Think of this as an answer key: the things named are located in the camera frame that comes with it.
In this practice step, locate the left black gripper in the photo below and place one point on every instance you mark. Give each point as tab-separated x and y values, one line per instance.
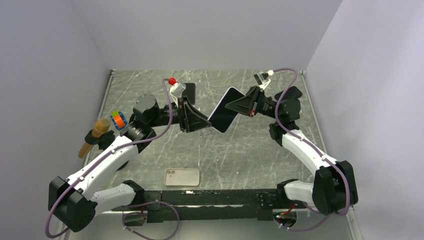
195	120

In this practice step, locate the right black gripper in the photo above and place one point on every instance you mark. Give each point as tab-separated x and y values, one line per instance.
249	104

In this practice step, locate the black phone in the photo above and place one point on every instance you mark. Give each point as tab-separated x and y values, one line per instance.
292	93
190	92

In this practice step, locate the white phone case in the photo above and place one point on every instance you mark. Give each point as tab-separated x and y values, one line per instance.
186	177

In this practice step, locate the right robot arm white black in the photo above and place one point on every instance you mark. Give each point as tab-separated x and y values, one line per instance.
333	189

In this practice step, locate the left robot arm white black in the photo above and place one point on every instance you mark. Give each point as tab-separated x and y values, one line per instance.
76	200

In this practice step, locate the orange blue toy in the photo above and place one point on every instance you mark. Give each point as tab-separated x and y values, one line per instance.
118	119

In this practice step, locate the wooden mallet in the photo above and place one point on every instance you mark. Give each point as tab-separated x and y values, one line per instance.
94	136

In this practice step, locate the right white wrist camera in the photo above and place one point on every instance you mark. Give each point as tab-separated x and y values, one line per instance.
263	79

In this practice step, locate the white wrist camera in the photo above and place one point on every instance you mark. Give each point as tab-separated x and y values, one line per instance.
263	79
176	90

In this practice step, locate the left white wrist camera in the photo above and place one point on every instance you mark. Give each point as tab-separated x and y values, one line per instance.
176	90

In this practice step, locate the black base frame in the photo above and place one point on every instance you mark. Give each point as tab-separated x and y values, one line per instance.
186	205

